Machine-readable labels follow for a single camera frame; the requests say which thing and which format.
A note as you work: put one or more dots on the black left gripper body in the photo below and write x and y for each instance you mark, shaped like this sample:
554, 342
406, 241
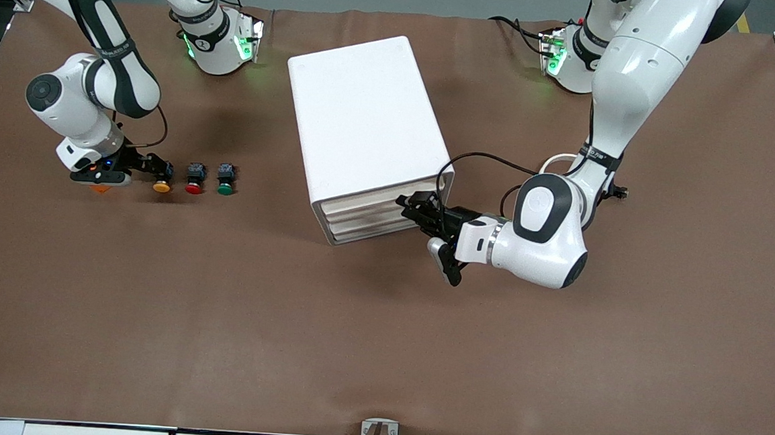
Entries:
446, 220

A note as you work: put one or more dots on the small black clip part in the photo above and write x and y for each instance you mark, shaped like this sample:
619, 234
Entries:
619, 191

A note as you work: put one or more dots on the orange button box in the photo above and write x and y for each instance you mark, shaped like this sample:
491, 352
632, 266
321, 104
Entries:
100, 189

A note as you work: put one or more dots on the white curved plastic bracket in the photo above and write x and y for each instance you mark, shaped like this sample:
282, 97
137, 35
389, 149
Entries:
556, 158

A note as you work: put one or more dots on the red push button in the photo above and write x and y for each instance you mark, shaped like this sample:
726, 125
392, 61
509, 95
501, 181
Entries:
194, 180

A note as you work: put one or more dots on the green push button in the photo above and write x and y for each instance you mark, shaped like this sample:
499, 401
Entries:
226, 182

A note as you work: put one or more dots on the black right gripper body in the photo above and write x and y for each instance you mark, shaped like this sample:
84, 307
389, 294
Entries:
133, 159

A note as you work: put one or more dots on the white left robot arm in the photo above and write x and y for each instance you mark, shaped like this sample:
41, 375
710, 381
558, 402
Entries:
547, 254

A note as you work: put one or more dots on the yellow push button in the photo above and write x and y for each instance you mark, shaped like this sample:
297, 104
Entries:
162, 186

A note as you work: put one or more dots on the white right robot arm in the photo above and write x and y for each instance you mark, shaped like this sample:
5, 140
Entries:
120, 80

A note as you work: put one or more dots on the grey metal edge bracket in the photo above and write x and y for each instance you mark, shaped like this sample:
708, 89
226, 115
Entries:
367, 431

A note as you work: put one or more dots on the brown table mat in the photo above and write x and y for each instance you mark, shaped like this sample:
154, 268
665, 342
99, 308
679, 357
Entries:
219, 335

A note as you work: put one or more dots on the white drawer cabinet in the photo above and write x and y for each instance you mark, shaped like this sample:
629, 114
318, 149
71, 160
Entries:
367, 109

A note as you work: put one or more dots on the white plastic drawer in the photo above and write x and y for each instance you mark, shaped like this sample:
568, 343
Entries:
373, 227
368, 199
367, 213

